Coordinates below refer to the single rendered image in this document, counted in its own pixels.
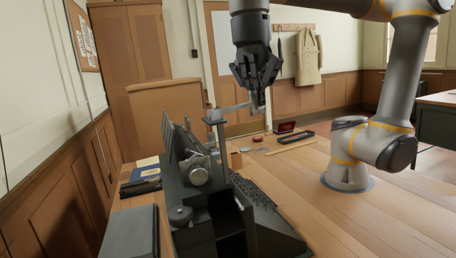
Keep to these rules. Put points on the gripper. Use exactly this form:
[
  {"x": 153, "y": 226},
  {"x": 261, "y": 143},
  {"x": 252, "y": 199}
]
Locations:
[{"x": 250, "y": 34}]

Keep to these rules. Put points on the grey return lever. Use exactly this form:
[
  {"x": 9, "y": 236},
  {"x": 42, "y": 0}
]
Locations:
[{"x": 231, "y": 108}]

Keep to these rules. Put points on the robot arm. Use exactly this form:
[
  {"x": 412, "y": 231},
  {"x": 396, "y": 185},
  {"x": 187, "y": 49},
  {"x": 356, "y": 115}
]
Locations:
[{"x": 395, "y": 89}]

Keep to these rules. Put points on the grey margin stop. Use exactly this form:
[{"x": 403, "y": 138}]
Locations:
[{"x": 213, "y": 144}]

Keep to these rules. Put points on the grey typewriter carriage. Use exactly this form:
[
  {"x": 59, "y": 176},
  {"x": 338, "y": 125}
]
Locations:
[{"x": 189, "y": 147}]

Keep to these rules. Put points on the dark green typewriter body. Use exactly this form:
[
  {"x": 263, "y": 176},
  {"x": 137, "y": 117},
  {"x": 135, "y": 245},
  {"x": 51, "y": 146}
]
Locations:
[{"x": 231, "y": 213}]

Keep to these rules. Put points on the black umbrella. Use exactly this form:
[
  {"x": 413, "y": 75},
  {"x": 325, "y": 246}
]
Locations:
[{"x": 280, "y": 50}]

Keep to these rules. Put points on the wooden door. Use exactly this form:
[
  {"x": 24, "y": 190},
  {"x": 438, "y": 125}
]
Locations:
[{"x": 221, "y": 71}]

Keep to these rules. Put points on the beige coat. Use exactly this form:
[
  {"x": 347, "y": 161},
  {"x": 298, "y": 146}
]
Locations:
[{"x": 308, "y": 57}]

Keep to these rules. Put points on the wooden coat rack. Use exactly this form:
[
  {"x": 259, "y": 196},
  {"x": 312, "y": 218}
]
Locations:
[{"x": 294, "y": 27}]

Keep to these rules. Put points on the dark red box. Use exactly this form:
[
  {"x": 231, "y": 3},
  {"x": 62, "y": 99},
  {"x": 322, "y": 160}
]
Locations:
[{"x": 285, "y": 127}]

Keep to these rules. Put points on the red round tin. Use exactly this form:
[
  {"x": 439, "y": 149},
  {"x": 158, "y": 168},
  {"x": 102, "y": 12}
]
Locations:
[{"x": 258, "y": 138}]

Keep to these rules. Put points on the red pencil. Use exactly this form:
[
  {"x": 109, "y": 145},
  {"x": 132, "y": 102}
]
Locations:
[{"x": 295, "y": 136}]

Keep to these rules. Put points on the dark green pen tray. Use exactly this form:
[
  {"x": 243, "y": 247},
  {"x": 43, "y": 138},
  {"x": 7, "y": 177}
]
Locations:
[{"x": 295, "y": 137}]

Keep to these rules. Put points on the grey round disc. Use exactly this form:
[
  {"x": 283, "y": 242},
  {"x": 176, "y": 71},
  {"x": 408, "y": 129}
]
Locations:
[{"x": 245, "y": 149}]

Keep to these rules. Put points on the grey metal plate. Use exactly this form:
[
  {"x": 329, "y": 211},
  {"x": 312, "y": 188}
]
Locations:
[{"x": 261, "y": 150}]

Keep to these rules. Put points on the wooden ruler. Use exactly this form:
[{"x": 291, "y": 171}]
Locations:
[{"x": 290, "y": 147}]

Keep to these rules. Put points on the wooden lectern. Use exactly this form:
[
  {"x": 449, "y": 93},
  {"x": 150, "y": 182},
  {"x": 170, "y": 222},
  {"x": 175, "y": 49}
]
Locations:
[{"x": 167, "y": 114}]

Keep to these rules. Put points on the grey paper rest plate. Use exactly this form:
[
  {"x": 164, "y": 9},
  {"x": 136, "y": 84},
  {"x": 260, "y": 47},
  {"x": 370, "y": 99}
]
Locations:
[{"x": 167, "y": 133}]

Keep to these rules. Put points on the silver platen knob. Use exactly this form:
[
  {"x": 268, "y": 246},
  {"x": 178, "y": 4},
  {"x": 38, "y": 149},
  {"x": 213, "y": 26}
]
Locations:
[{"x": 197, "y": 174}]

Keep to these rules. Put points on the wooden cupboard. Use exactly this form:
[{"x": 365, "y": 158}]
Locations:
[{"x": 124, "y": 53}]

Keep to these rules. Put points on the cream paper stack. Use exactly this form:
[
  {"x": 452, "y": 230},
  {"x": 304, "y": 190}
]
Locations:
[{"x": 148, "y": 161}]

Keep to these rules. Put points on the blue book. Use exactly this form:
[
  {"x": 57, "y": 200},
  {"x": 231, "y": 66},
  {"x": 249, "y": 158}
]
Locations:
[{"x": 144, "y": 172}]

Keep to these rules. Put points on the dark round ribbon spool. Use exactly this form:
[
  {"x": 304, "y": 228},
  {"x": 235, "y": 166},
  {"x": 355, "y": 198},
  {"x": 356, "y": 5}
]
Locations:
[{"x": 180, "y": 215}]

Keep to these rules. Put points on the black stapler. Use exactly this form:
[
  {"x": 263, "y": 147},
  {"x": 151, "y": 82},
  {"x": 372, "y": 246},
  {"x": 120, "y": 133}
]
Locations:
[{"x": 140, "y": 187}]

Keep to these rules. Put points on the cork notice board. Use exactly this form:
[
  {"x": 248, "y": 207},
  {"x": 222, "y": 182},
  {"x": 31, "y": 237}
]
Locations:
[{"x": 85, "y": 35}]

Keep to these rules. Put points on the window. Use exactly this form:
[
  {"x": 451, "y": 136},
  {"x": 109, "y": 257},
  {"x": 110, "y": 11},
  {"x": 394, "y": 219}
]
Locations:
[{"x": 429, "y": 46}]

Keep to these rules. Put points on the dark green desk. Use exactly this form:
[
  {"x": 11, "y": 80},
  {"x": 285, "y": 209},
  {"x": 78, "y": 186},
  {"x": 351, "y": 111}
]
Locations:
[{"x": 436, "y": 121}]

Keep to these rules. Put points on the black wall switch box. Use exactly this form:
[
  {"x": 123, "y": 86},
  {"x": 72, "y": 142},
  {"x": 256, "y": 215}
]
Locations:
[{"x": 194, "y": 53}]

